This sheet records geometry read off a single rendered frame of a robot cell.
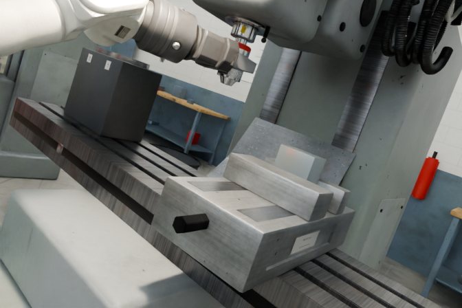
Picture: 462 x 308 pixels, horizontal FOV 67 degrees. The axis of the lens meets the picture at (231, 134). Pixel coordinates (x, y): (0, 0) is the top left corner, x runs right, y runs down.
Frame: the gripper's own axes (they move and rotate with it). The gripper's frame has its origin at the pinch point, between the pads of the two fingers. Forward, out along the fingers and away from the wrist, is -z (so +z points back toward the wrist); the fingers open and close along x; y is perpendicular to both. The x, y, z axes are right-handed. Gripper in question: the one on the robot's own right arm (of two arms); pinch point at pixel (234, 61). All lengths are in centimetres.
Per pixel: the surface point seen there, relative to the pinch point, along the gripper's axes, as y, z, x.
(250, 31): -5.8, 0.3, -2.4
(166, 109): 66, -242, 595
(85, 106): 21.2, 15.4, 36.2
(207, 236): 22.2, 11.9, -27.6
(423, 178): 14, -377, 149
